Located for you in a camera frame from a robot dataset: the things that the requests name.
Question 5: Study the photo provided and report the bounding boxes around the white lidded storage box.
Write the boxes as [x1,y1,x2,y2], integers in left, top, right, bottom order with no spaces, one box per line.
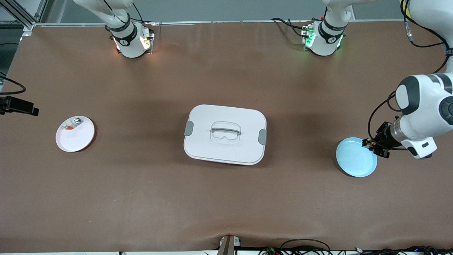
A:
[183,104,267,166]

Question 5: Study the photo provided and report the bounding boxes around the light blue round plate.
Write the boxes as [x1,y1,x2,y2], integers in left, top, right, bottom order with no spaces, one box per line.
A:
[336,137,378,178]

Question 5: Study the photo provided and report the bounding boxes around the pink round plate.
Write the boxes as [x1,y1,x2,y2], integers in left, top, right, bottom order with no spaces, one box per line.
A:
[56,115,95,153]

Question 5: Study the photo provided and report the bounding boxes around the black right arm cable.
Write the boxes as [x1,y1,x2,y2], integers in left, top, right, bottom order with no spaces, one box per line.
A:
[0,72,27,96]

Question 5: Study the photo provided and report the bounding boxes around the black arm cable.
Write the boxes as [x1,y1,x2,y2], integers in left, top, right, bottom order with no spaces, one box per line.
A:
[367,0,453,151]
[0,72,27,96]

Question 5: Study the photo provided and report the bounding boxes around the clear white switch component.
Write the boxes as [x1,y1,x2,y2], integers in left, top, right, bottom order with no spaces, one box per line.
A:
[61,118,82,131]

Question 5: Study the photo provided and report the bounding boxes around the aluminium frame post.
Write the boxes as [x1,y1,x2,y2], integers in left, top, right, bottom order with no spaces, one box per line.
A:
[0,0,48,36]

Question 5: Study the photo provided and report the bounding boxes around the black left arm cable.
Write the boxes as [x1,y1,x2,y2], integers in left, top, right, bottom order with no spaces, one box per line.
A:
[367,0,453,151]

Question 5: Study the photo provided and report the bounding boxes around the black cable bundle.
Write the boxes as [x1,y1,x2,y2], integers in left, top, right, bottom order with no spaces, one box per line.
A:
[258,239,333,255]
[354,245,453,255]

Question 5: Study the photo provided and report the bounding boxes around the aluminium table edge rail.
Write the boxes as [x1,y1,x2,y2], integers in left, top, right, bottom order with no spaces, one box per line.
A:
[35,19,406,27]

